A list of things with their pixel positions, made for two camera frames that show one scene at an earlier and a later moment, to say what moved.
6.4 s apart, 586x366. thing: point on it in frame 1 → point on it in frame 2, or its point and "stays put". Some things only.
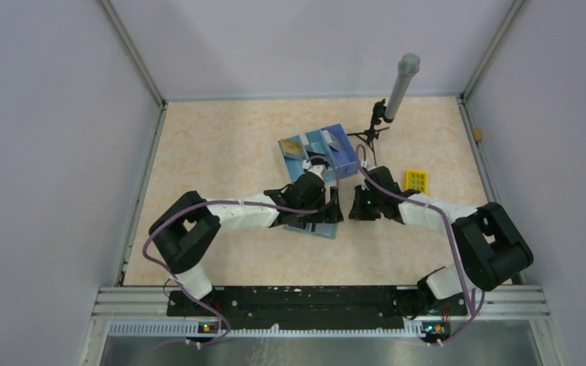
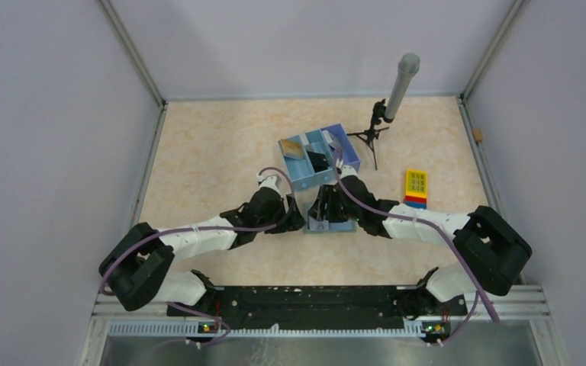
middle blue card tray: (316, 142) stays put
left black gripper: (331, 213) → (294, 221)
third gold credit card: (291, 147) stays put
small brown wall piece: (478, 134) stays put
